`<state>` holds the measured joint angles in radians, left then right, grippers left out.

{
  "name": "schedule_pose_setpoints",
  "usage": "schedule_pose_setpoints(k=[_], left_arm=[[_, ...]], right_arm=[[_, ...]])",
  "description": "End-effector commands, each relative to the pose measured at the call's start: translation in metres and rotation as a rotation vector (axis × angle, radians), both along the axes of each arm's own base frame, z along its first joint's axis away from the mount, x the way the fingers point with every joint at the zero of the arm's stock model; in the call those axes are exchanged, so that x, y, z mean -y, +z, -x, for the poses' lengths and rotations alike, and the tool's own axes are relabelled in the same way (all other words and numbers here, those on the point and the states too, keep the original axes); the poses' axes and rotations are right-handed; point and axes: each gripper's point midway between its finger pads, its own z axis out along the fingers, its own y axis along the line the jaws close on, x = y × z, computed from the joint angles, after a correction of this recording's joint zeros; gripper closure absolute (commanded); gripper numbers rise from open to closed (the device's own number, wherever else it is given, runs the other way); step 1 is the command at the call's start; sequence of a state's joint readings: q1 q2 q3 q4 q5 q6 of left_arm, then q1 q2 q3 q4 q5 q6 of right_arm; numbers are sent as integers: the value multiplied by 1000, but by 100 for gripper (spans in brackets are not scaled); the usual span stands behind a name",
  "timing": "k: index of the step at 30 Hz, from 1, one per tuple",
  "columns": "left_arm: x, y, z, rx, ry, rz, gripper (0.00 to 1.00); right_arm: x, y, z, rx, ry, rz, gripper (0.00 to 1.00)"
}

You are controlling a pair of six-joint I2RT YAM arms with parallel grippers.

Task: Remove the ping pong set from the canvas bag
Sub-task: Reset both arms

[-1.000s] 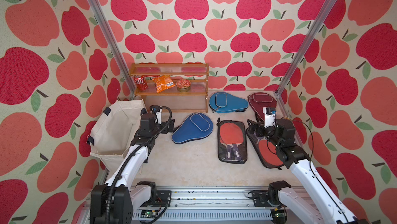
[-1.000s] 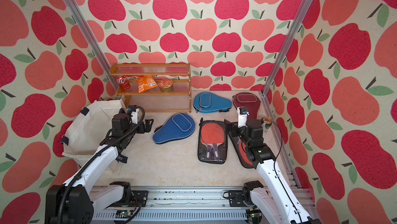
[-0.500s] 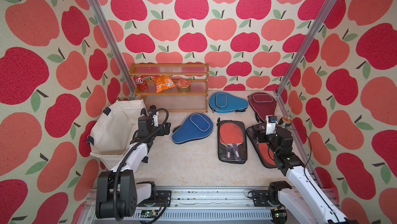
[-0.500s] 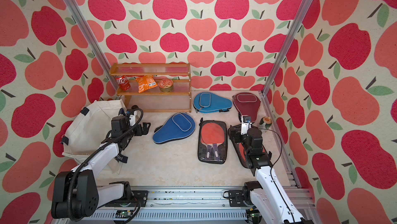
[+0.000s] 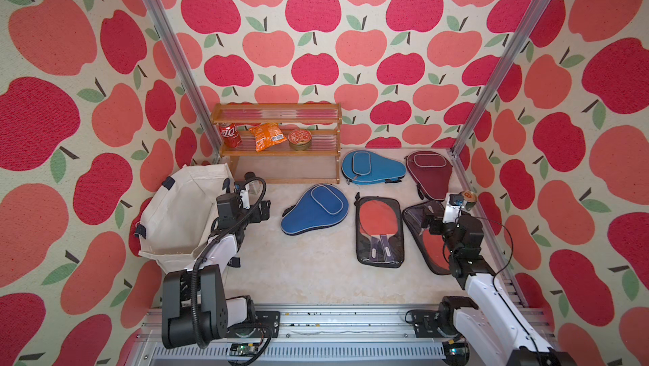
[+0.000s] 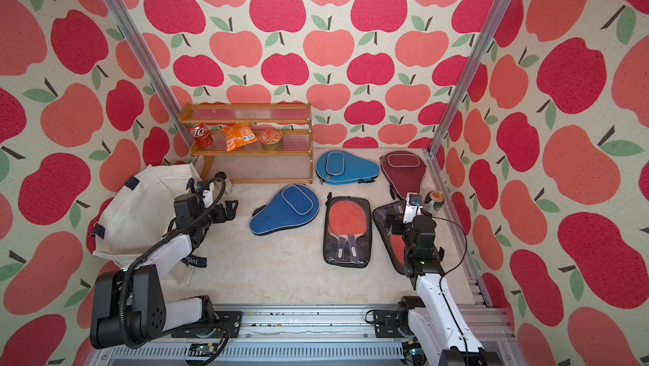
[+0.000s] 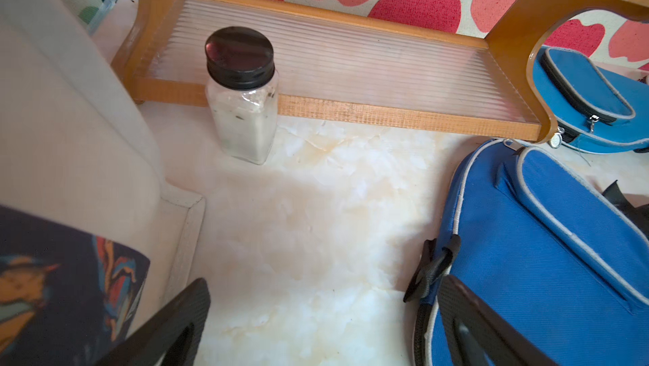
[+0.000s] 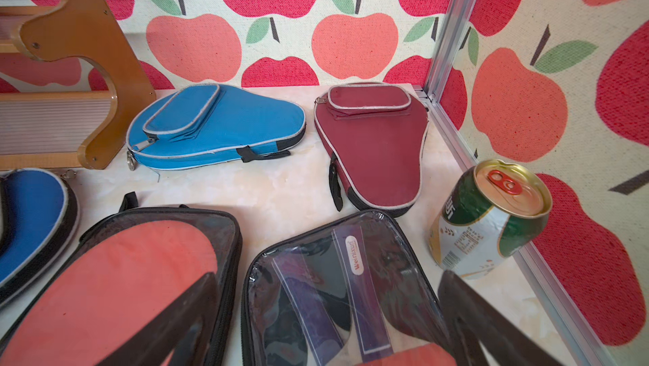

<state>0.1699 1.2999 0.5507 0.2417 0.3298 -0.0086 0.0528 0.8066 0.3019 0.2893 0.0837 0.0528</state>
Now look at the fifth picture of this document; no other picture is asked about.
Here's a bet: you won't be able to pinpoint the orange snack bag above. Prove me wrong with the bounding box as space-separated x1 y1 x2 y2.
250 122 287 152

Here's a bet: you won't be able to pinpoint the red soda can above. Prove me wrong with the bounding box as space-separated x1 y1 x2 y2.
217 122 242 149

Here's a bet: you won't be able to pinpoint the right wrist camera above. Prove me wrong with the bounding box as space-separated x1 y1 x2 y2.
443 193 465 224

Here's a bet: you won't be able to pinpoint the maroon paddle case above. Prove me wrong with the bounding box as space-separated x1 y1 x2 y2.
406 151 453 201

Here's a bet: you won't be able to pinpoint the left aluminium frame post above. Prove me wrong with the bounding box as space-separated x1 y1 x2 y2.
142 0 221 163

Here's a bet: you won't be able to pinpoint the aluminium frame post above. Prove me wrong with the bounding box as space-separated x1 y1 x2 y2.
449 0 551 159
142 0 221 163

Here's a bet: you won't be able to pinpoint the right aluminium frame post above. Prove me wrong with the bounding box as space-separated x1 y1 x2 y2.
449 0 551 159

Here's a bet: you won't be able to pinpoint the small green labelled bottle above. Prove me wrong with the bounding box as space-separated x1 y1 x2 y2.
460 190 478 212

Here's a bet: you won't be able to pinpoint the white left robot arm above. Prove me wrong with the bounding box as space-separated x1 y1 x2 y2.
162 193 271 349

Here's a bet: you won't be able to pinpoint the clear case red paddles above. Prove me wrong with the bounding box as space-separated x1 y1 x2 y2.
354 193 405 269

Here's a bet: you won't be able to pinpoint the dark blue paddle case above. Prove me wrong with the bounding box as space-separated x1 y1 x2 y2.
281 184 349 236

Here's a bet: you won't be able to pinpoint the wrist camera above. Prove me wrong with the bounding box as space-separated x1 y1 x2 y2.
238 185 251 210
443 193 465 224

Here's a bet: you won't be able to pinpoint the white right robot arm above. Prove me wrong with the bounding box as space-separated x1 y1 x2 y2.
409 213 576 365

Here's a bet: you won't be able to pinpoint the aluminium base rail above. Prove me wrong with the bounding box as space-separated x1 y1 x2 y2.
123 304 566 366

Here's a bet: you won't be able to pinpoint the black paddle case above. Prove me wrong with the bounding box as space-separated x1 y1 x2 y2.
402 200 451 276

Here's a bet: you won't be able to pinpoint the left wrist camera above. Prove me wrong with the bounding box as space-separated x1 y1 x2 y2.
238 185 251 210

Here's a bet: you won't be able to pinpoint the light blue paddle case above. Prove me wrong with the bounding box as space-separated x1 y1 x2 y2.
341 150 407 185

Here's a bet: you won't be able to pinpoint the wooden two-tier shelf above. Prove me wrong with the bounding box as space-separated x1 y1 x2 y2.
211 103 342 184

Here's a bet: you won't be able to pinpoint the glass jar black lid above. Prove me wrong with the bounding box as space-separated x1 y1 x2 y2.
244 171 257 186

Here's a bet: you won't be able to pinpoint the round gold red tin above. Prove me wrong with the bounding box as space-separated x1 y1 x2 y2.
287 129 313 151

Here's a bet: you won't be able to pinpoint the white canvas tote bag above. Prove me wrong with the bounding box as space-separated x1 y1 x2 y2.
135 164 233 274

